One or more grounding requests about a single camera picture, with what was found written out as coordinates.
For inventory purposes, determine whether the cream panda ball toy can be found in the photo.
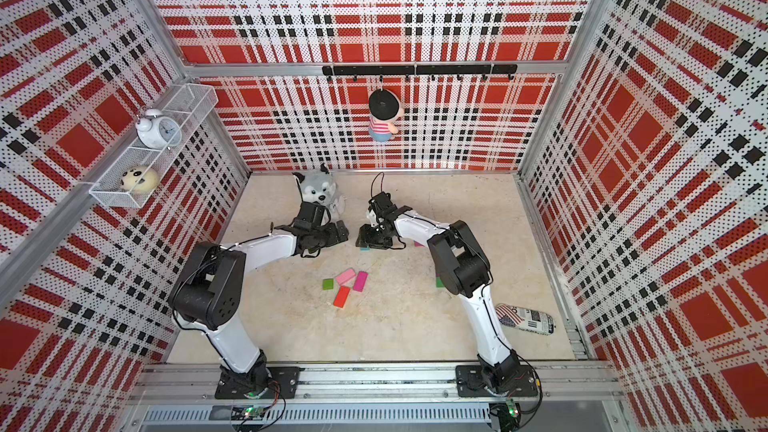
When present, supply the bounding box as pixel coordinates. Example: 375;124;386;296
120;166;160;195

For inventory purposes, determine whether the hanging doll with black hat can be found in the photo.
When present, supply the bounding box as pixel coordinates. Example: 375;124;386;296
368;89;404;143

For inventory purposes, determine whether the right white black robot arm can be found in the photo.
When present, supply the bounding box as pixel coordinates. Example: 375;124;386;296
357;192;521;391

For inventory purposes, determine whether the striped flag pattern object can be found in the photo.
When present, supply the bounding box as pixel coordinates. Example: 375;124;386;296
495;304;556;335

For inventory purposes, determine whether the white wire wall shelf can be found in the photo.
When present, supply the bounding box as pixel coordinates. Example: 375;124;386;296
89;83;218;208

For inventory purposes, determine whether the left green circuit board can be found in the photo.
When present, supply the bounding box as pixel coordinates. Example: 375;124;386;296
230;405;269;423

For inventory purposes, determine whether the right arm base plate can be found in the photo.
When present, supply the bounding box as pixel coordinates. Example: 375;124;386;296
455;364;539;398

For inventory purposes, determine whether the light pink block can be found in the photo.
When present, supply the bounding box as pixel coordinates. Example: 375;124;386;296
335;268;357;286

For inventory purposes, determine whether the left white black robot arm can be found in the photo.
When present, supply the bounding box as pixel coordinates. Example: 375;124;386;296
169;202;349;393

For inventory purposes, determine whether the black hook rail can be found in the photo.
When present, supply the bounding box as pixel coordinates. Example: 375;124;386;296
321;63;519;79

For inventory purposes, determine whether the red long block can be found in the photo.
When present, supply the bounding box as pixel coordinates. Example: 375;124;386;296
333;286;351;308

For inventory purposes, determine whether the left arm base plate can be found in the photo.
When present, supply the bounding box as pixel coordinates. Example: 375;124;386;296
214;365;301;400

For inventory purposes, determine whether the husky plush toy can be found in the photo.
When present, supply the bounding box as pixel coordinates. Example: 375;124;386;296
292;164;345;222

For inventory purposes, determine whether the white alarm clock on shelf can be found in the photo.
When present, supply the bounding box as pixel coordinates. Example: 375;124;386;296
135;109;182;150

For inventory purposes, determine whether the magenta long block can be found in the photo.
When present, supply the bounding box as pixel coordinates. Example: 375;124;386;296
352;271;368;292

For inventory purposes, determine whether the aluminium front rail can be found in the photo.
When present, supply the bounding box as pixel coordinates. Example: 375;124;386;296
119;361;633;431

